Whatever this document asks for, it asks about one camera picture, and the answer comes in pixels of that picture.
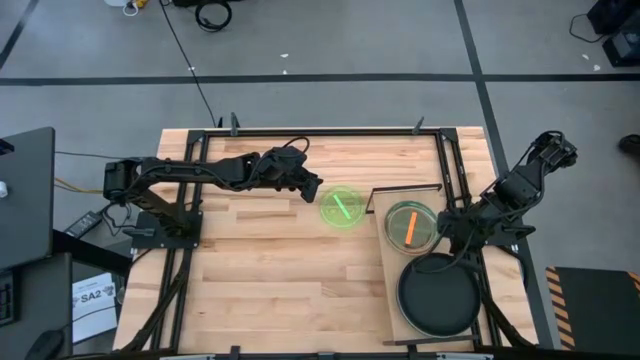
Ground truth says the grey low desk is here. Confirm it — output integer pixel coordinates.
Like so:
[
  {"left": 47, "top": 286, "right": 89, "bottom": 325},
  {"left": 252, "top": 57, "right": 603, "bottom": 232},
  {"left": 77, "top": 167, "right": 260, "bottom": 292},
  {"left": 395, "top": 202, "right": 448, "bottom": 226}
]
[{"left": 0, "top": 252, "right": 75, "bottom": 360}]

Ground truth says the person's foot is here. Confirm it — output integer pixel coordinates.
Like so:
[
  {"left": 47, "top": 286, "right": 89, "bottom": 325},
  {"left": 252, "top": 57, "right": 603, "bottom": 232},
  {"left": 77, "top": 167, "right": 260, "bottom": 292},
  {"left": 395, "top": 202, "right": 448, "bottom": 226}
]
[{"left": 617, "top": 133, "right": 640, "bottom": 157}]

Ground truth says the coiled black cable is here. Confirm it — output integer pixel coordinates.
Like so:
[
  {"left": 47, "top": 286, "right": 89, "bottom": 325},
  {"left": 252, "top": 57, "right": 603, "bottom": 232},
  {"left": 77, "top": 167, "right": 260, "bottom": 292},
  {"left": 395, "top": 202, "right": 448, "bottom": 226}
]
[{"left": 193, "top": 0, "right": 234, "bottom": 34}]

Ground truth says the dark grey desk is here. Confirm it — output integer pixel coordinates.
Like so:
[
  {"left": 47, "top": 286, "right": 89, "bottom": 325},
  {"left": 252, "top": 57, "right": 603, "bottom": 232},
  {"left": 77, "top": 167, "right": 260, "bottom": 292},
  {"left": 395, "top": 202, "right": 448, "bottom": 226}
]
[{"left": 0, "top": 126, "right": 56, "bottom": 271}]

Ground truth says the black desk crossbar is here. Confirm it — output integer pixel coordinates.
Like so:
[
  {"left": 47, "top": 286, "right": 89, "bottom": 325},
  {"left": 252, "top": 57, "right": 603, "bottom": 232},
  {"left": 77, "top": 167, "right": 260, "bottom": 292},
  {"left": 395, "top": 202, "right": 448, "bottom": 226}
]
[{"left": 52, "top": 228, "right": 134, "bottom": 277}]

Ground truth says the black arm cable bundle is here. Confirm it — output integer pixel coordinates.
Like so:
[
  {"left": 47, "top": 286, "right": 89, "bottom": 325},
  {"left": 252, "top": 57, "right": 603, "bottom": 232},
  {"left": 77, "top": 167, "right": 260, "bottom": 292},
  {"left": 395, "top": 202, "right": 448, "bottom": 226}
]
[
  {"left": 119, "top": 247, "right": 194, "bottom": 354},
  {"left": 457, "top": 247, "right": 537, "bottom": 350}
]

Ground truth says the white paper sheet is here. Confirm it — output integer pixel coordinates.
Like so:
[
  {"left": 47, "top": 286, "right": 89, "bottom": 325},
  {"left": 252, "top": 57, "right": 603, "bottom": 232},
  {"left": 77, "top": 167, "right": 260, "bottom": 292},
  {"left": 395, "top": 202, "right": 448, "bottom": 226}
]
[{"left": 71, "top": 271, "right": 119, "bottom": 345}]

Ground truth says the thin black cable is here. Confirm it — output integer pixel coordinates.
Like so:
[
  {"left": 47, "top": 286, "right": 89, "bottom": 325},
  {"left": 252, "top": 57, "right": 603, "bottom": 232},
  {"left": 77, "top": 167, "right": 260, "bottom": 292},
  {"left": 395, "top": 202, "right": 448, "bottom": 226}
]
[{"left": 54, "top": 150, "right": 126, "bottom": 161}]

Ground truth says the black equipment case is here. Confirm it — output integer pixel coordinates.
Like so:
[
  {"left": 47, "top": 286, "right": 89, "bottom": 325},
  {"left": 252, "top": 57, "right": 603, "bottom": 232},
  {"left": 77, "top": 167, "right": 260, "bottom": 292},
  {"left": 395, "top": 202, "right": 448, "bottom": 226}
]
[{"left": 585, "top": 0, "right": 640, "bottom": 36}]

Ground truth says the black stand base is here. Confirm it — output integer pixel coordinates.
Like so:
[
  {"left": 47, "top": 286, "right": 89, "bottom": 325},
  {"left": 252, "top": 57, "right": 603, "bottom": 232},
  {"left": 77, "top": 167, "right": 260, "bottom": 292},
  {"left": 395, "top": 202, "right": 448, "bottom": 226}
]
[{"left": 602, "top": 29, "right": 640, "bottom": 69}]

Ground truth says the black platform with hazard stripes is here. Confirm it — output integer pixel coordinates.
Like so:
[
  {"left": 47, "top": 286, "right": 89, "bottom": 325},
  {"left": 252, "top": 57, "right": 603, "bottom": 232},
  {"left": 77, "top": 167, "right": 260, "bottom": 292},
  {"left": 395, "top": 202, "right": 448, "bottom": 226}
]
[{"left": 544, "top": 265, "right": 640, "bottom": 352}]

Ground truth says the wooden board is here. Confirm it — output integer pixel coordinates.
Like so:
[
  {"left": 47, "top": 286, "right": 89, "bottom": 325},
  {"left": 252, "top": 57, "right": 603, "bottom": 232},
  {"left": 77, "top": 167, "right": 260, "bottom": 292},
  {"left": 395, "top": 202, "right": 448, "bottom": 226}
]
[{"left": 365, "top": 182, "right": 482, "bottom": 347}]

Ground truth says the large dark grey plate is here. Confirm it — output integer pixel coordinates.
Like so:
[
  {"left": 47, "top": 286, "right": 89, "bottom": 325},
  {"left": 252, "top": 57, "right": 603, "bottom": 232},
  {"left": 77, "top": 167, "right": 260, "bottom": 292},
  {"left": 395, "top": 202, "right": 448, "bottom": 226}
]
[{"left": 396, "top": 252, "right": 482, "bottom": 339}]

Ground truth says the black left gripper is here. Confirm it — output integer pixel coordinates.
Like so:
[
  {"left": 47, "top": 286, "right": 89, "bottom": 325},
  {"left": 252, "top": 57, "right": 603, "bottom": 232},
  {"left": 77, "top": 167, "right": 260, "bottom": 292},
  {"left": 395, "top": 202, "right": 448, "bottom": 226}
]
[{"left": 257, "top": 146, "right": 324, "bottom": 204}]

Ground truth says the green translucent plate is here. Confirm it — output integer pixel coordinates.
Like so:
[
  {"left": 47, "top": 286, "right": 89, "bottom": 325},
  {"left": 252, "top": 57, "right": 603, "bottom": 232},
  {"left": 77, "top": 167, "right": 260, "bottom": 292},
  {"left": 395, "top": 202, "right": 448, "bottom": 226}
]
[{"left": 319, "top": 185, "right": 366, "bottom": 230}]

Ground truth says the black metal table frame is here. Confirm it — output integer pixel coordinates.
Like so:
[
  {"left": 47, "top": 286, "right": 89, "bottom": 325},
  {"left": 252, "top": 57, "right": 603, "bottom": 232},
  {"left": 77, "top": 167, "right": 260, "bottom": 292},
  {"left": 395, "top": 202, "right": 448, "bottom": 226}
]
[{"left": 149, "top": 112, "right": 504, "bottom": 360}]

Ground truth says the long black floor cable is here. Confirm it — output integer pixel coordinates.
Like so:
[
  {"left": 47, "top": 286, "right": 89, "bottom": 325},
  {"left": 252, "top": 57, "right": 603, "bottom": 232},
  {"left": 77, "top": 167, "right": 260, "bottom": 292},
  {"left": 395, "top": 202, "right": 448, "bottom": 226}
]
[{"left": 158, "top": 0, "right": 224, "bottom": 129}]

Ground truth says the white power strip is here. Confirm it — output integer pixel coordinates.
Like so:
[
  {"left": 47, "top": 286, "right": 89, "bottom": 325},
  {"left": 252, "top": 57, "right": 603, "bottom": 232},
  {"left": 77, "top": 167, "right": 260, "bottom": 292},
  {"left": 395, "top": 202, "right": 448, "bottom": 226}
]
[{"left": 103, "top": 0, "right": 151, "bottom": 18}]

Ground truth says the black power adapter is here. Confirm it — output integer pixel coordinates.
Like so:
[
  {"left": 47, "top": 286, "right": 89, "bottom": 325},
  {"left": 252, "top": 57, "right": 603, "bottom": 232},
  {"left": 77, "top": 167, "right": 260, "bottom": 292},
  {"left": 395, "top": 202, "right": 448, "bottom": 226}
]
[{"left": 63, "top": 210, "right": 104, "bottom": 240}]

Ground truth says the black keyboard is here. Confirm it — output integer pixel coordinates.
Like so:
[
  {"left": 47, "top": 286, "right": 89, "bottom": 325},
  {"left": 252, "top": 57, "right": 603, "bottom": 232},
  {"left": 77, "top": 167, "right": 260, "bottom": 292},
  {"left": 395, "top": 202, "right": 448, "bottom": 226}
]
[{"left": 0, "top": 269, "right": 22, "bottom": 329}]

